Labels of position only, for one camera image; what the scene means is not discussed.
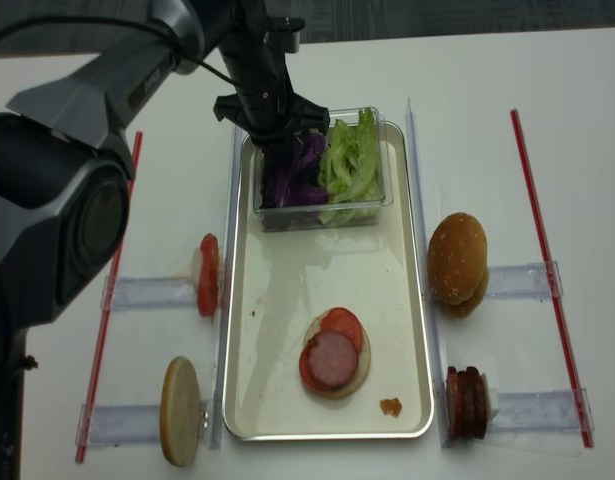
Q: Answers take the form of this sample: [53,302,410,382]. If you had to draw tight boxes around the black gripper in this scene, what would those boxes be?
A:
[213,29,330,178]

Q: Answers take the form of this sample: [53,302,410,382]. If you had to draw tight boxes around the purple cabbage shreds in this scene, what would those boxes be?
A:
[260,131,330,209]

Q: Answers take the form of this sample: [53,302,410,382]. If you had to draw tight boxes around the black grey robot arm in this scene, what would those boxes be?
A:
[0,1,329,479]

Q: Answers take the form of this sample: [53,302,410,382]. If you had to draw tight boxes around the green lettuce leaves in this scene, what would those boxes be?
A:
[318,108,383,226]

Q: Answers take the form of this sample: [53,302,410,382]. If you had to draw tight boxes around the upright tomato slices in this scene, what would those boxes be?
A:
[197,233,219,317]

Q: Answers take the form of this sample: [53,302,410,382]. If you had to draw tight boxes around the tomato slices on bun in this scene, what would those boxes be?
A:
[299,306,367,392]

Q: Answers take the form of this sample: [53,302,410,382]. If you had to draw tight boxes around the stack of meat patties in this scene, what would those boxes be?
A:
[445,366,491,441]

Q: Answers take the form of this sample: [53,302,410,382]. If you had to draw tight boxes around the clear plastic salad box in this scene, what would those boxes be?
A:
[252,107,391,232]

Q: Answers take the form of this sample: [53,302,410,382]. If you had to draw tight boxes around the cream metal tray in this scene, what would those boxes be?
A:
[223,122,434,441]

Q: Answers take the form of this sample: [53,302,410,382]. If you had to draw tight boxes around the sesame burger bun tops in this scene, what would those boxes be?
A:
[427,212,489,318]

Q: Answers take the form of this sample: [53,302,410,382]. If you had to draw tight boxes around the sausage slice on bun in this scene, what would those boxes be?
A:
[307,330,359,390]

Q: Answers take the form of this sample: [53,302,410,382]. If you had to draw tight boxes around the bottom bun on tray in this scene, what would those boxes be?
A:
[303,310,373,400]

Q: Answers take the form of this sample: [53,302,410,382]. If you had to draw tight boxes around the upright bun half slice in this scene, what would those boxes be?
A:
[159,356,202,467]

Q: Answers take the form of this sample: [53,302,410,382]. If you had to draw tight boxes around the sauce blob on tray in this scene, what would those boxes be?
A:
[379,397,403,417]

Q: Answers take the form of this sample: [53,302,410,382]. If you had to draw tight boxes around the white patty pusher block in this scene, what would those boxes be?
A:
[481,373,500,423]

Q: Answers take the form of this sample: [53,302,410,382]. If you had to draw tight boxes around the left red straw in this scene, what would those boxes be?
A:
[75,130,145,462]

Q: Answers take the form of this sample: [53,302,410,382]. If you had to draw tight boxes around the red straw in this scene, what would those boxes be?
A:
[510,109,595,449]
[75,130,145,462]

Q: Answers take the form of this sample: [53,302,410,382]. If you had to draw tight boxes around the right red straw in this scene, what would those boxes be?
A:
[510,109,595,449]

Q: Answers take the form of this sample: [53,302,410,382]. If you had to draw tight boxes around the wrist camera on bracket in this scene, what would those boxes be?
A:
[266,16,306,54]

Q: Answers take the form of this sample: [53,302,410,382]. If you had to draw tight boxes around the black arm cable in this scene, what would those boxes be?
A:
[0,18,238,86]

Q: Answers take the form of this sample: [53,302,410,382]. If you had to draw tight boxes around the right long clear rail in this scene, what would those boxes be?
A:
[405,98,449,448]

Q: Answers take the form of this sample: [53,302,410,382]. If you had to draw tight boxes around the upper left clear rail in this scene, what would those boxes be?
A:
[101,276,196,311]

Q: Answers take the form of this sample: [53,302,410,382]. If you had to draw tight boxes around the upper right clear rail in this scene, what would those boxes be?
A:
[485,261,563,300]

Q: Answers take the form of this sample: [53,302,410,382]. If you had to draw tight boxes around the lower left clear rail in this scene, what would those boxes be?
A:
[75,398,212,446]

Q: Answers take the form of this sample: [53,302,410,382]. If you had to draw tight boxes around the lower right clear rail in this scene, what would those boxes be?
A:
[487,389,591,433]

